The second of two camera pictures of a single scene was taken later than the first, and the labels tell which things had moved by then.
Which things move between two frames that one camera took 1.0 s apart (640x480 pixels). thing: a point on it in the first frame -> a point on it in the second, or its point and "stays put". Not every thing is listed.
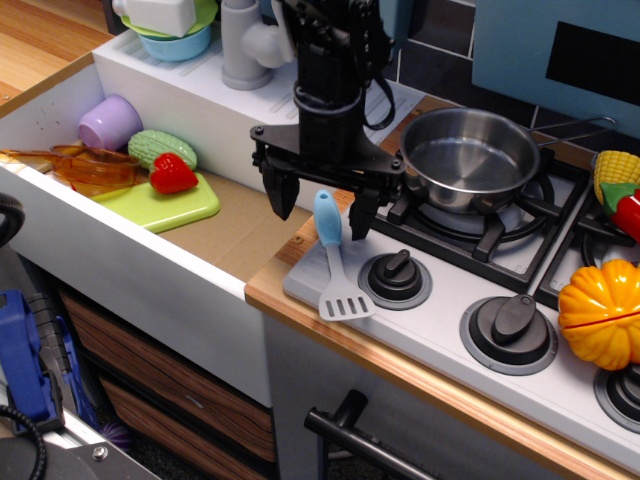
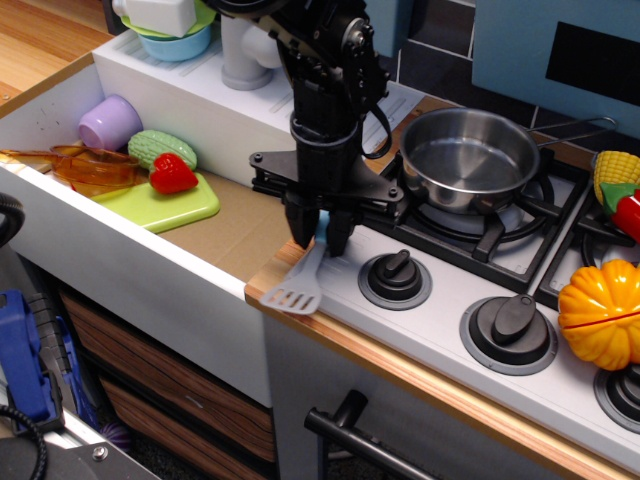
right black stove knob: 618,394 stays put
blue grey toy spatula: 339,300 -> 300,292
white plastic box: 174,18 stays put
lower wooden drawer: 178,448 stays put
